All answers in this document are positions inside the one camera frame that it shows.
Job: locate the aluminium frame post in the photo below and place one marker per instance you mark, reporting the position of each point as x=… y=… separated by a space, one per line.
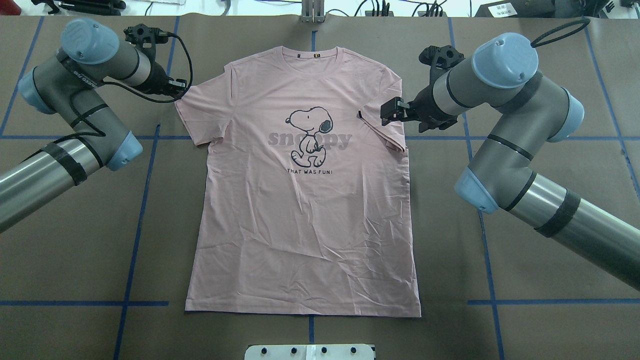
x=313 y=11

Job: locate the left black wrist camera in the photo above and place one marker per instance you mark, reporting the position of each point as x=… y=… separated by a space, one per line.
x=145 y=37

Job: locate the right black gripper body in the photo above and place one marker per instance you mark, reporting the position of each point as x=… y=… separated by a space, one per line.
x=424 y=107

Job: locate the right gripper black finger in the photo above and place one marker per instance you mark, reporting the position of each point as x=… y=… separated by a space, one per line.
x=394 y=110

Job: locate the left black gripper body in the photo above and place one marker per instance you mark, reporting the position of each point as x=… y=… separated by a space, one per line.
x=159 y=80

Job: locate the black folded tripod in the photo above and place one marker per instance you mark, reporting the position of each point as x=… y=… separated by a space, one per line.
x=93 y=7

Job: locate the pink Snoopy t-shirt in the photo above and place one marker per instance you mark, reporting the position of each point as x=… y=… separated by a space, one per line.
x=306 y=209

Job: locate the grey box with label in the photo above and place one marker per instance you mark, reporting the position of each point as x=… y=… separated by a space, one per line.
x=517 y=9

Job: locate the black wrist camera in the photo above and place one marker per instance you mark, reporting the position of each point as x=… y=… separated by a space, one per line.
x=440 y=59
x=145 y=37

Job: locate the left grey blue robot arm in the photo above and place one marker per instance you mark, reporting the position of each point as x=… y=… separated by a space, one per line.
x=91 y=55

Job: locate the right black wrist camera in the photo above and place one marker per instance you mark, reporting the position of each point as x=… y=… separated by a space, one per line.
x=440 y=59

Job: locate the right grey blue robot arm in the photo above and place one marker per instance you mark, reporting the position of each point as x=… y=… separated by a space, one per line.
x=503 y=73

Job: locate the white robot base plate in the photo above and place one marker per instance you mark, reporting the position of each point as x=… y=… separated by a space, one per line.
x=348 y=351

